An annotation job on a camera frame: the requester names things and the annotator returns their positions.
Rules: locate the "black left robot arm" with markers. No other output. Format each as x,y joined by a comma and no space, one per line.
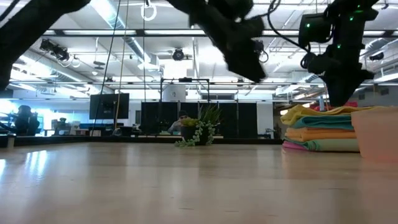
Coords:
31,28

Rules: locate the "red plastic crate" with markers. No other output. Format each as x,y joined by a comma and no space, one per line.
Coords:
353,104

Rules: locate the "black partition panel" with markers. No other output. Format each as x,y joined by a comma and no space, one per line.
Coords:
155,118

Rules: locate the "person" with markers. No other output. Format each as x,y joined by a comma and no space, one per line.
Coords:
178,124
25,121

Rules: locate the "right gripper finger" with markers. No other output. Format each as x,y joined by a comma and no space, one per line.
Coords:
349,91
335,91

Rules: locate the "small potted succulent plant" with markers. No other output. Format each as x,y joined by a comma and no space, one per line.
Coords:
199,130

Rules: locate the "yellow microfiber towel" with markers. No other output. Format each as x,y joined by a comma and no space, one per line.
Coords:
298,113

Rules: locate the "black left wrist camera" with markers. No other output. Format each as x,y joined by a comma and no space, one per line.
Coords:
258,47

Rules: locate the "blue bottle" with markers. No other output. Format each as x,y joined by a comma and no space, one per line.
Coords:
321,103

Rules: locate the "black monitor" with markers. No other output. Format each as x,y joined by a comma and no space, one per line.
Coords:
109,105

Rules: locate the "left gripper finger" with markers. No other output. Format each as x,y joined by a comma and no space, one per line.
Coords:
256,70
239,68

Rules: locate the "teal microfiber towel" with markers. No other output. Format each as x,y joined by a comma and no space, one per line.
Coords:
323,123

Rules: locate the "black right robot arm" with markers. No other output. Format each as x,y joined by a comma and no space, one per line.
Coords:
351,6

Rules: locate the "black ceiling camera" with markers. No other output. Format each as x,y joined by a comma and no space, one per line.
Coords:
377,56

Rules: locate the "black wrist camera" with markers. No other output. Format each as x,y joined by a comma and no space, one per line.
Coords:
258,47
314,29

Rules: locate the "black ceiling spotlight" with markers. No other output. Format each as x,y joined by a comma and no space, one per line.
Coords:
56,49

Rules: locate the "black overhead camera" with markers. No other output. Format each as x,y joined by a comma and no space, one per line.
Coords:
178,54

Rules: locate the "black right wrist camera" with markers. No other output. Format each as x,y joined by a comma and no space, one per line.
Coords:
314,29

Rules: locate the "translucent orange plastic sheet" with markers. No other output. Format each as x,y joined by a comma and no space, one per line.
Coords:
377,133

